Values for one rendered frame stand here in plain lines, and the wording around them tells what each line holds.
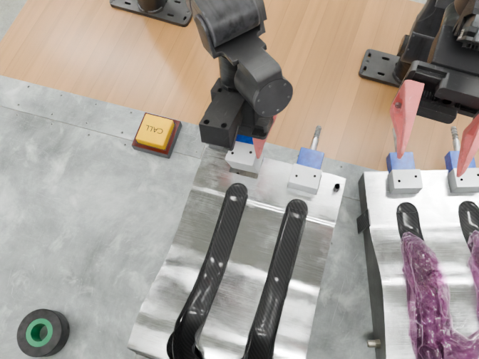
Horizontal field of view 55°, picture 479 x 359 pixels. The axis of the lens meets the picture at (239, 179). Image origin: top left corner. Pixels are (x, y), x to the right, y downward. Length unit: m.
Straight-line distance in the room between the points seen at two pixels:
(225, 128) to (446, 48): 0.28
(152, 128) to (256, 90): 0.40
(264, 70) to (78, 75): 0.61
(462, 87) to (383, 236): 0.38
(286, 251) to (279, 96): 0.30
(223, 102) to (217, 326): 0.34
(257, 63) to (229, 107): 0.09
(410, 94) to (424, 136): 0.49
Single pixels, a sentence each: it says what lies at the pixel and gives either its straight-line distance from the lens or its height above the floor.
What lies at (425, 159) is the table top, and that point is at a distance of 0.99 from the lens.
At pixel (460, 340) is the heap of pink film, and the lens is 0.82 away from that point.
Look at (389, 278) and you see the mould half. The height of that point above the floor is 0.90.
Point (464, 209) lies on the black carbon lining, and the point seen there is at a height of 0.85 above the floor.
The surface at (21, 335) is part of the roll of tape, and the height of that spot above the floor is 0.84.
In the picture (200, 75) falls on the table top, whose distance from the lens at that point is 1.04.
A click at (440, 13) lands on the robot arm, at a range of 0.91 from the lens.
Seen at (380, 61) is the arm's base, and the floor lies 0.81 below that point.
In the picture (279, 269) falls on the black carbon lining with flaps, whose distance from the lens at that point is 0.79.
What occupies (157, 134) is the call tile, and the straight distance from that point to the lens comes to 0.94.
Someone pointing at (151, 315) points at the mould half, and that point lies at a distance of 0.75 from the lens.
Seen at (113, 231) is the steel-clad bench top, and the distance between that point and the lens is 0.93.
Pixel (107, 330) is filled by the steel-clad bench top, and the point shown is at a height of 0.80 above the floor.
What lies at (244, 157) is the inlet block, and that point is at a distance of 0.77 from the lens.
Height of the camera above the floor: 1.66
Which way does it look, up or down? 69 degrees down
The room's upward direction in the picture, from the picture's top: 8 degrees counter-clockwise
